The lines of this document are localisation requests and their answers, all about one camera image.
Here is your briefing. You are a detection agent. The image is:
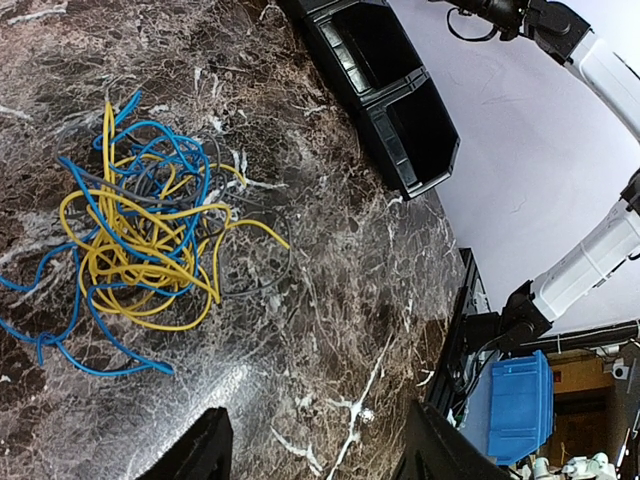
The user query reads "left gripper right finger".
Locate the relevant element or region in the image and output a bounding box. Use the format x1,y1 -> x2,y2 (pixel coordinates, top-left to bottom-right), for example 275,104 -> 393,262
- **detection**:
392,400 -> 510,480

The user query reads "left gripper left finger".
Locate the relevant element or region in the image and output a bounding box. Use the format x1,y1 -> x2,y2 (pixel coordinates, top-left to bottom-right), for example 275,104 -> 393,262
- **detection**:
139,408 -> 233,480

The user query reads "yellow cable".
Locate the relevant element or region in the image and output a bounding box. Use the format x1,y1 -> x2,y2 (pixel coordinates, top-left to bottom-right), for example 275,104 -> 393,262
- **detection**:
59,102 -> 291,332

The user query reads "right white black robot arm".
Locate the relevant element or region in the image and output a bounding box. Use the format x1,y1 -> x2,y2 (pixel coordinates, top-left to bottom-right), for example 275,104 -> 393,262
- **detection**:
439,34 -> 639,329

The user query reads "blue storage bin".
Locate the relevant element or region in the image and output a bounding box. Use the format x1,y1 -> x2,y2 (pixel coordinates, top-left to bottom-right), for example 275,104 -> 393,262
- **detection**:
459,350 -> 554,466

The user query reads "black three-compartment bin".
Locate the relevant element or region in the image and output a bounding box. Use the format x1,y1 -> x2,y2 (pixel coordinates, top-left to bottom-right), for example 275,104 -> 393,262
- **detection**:
280,0 -> 460,200

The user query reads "blue cable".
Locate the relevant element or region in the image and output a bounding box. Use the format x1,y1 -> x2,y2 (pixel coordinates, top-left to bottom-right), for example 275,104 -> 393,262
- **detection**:
0,89 -> 214,377

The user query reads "grey cable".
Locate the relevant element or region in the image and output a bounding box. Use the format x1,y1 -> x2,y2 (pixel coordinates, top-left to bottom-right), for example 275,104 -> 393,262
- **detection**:
55,124 -> 294,300

